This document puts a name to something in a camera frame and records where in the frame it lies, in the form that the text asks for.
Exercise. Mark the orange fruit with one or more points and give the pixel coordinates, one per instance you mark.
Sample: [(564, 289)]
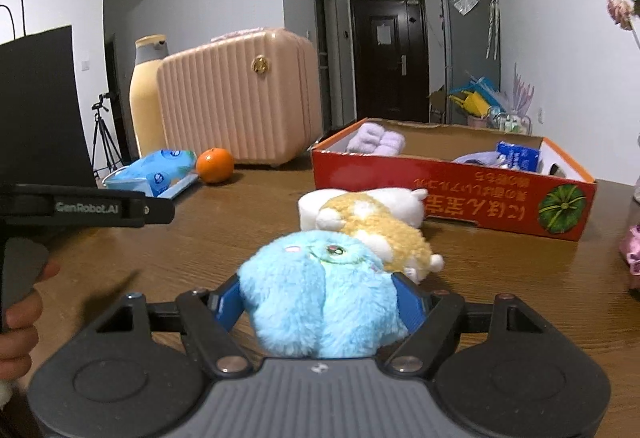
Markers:
[(215, 165)]

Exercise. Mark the brown cardboard carton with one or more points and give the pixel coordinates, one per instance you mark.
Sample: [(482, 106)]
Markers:
[(437, 108)]

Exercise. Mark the dark wooden door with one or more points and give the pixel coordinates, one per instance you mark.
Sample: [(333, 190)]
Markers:
[(385, 83)]

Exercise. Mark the person's left hand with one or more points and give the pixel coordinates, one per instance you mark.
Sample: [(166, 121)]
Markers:
[(22, 338)]

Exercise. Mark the pile of blue yellow items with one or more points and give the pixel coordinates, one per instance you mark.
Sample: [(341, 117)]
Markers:
[(475, 100)]

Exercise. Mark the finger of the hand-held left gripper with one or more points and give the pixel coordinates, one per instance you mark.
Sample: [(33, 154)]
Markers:
[(160, 213)]

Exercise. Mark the yellow water bottle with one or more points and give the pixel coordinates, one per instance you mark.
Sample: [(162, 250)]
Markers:
[(145, 113)]

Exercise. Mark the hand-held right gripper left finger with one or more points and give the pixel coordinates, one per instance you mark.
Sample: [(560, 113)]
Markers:
[(227, 303)]

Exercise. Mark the white folded umbrella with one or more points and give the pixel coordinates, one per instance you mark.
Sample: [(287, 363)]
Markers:
[(492, 28)]

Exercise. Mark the red cardboard box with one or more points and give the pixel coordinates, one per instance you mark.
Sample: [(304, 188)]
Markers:
[(450, 198)]

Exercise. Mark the white plush toy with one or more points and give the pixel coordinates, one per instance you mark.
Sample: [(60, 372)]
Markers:
[(395, 203)]

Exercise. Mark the blue wipes pack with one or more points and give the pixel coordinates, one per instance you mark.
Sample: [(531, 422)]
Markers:
[(520, 158)]

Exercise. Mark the pale crumpled plastic bag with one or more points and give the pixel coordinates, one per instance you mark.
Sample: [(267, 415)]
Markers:
[(475, 158)]

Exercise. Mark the blue plush toy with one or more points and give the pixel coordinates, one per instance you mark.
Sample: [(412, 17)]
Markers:
[(310, 298)]

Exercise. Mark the blue tissue pack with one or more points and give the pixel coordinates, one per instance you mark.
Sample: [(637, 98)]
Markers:
[(160, 165)]

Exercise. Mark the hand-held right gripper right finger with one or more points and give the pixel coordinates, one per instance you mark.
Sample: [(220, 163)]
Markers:
[(407, 303)]

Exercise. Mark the white storage cart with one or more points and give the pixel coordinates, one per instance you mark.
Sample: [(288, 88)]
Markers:
[(510, 123)]

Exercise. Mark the lavender wall decoration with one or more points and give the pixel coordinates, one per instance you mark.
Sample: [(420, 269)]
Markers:
[(522, 90)]

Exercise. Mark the yellow white plush dog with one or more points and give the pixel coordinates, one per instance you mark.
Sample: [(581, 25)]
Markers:
[(390, 238)]

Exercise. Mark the black paper bag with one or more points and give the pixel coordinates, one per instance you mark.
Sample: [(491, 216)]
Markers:
[(40, 118)]

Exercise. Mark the grey refrigerator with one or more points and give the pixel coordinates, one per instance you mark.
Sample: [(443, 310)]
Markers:
[(470, 48)]

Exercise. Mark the pink ribbed suitcase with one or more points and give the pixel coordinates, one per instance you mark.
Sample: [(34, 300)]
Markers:
[(240, 103)]

